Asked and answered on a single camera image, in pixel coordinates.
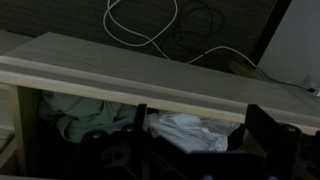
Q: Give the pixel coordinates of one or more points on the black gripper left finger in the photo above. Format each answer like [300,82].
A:
[140,116]

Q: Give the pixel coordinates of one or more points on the large wooden bed drawer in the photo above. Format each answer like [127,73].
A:
[133,76]

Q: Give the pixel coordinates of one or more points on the white garment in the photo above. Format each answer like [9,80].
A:
[186,130]

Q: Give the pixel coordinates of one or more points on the grey-green garment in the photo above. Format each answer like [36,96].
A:
[86,116]

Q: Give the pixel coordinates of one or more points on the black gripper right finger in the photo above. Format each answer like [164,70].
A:
[261,128]

